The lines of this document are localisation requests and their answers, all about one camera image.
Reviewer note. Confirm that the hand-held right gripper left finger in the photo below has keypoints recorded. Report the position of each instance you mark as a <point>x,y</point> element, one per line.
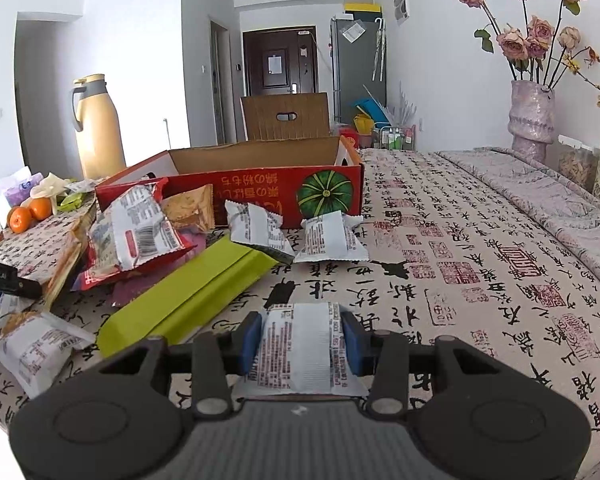
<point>250,342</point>

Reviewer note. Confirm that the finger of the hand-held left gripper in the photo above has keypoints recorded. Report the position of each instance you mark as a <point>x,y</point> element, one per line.
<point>30,289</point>

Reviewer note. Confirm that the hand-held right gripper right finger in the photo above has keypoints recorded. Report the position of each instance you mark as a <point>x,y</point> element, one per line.
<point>355,345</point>

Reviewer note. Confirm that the white snack packet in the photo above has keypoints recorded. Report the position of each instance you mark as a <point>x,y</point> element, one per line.
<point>330,240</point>
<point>255,230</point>
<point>300,350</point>
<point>40,350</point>

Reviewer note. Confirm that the long green snack packet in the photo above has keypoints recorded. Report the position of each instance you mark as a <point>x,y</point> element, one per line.
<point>190,295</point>

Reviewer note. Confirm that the red striped snack packet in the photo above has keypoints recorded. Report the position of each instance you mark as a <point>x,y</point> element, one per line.
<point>130,230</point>

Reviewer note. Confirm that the red cardboard box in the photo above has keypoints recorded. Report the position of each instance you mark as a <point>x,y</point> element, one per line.
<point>260,195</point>

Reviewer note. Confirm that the tan cracker packet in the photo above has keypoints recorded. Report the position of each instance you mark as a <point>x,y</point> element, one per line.
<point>187,207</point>

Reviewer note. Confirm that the calligraphy print tablecloth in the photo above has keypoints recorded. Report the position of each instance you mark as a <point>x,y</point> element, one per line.
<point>430,310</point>

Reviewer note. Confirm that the purple tissue pack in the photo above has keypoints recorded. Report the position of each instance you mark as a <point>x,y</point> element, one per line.
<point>17,187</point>

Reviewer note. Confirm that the small green snack packet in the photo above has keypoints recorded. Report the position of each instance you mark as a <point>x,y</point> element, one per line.
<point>75,202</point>

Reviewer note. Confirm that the yellow thermos jug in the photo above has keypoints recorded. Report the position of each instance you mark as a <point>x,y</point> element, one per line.
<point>100,135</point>

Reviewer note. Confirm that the red gift box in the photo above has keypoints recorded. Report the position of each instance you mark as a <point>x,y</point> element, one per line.
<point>350,137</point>

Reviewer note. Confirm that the yellow plastic container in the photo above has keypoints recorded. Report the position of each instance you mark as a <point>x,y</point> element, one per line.
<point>364,124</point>

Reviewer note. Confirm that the pink quilted cloth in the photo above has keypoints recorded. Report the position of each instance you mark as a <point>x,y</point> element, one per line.
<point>530,200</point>

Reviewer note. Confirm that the blue dustpan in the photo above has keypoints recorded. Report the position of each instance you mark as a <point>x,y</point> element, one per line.
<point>372,110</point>

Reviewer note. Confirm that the dried lavender bunch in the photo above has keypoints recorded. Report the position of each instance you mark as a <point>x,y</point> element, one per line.
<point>402,107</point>

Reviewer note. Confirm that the grey fridge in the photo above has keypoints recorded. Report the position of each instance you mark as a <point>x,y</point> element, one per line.
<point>355,75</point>

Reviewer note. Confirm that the pink textured vase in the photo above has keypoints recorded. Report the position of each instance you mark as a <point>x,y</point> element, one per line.
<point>531,120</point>

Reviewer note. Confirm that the glass snack jar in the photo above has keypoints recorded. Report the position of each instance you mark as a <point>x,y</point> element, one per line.
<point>577,162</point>

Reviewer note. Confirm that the white folded umbrella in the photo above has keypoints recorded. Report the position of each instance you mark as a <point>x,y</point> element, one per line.
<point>378,50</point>

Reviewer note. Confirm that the dark brown door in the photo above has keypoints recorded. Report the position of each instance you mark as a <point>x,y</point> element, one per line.
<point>280,45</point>

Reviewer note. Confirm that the paper sheet on fridge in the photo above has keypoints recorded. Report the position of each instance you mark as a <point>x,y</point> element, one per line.
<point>353,31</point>

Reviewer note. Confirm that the yellow box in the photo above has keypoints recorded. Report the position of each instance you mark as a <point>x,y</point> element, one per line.
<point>362,9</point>

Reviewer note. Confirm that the dried rose bouquet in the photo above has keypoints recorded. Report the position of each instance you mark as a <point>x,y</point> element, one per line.
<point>537,35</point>

